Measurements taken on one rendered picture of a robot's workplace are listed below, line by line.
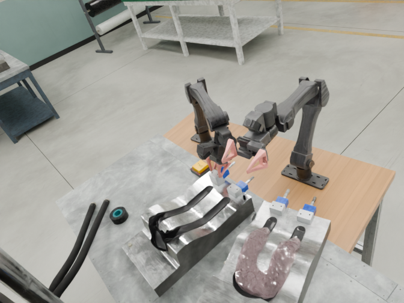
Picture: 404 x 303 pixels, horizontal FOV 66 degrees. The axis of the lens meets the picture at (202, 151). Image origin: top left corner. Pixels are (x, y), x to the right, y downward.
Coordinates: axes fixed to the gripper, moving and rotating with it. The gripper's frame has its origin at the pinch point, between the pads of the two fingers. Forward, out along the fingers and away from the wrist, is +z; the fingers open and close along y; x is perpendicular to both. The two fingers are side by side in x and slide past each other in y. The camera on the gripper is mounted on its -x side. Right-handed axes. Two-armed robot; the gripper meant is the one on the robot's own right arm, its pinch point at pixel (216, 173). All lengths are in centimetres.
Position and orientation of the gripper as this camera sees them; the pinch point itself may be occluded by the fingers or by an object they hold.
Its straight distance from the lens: 134.2
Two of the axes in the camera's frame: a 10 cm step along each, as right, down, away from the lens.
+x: 7.9, -1.4, 6.0
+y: 6.1, 3.3, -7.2
